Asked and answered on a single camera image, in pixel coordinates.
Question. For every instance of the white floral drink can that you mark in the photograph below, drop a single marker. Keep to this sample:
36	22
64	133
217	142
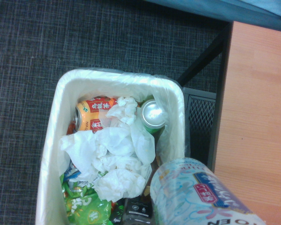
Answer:
192	197

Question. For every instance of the green drink can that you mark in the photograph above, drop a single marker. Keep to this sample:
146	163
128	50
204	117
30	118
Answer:
153	114

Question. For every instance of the orange tea can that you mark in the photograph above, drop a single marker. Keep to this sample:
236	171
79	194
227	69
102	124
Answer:
91	112

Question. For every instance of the white trash bin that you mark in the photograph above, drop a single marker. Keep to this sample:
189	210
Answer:
49	145

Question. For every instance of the small crumpled white tissue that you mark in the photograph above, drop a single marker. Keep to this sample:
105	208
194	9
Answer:
119	185
125	110

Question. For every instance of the large crumpled white tissue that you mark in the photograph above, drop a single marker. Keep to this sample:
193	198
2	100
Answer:
112	143

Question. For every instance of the black mesh metal basket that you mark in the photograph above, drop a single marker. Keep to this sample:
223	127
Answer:
200	117

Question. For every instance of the blue plastic wrapper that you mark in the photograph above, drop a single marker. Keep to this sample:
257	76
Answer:
71	172

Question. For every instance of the dark green packet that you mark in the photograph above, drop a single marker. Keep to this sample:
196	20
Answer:
117	213

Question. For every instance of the green snack bag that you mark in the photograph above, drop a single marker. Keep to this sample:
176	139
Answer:
84	206

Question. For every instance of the wooden coffee table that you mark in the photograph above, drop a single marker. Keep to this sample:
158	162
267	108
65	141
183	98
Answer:
257	105

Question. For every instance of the sofa with blue cover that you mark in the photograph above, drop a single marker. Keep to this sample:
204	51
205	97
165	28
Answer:
224	9

